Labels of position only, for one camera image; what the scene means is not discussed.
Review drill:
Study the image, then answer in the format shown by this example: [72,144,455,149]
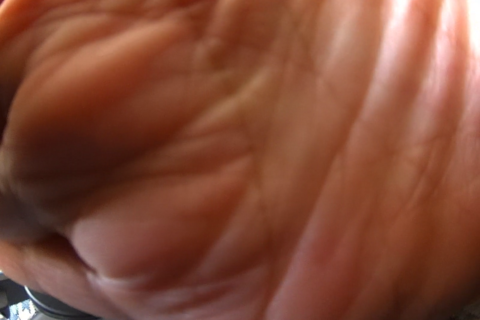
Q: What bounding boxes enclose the person's left hand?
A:
[0,0,480,320]

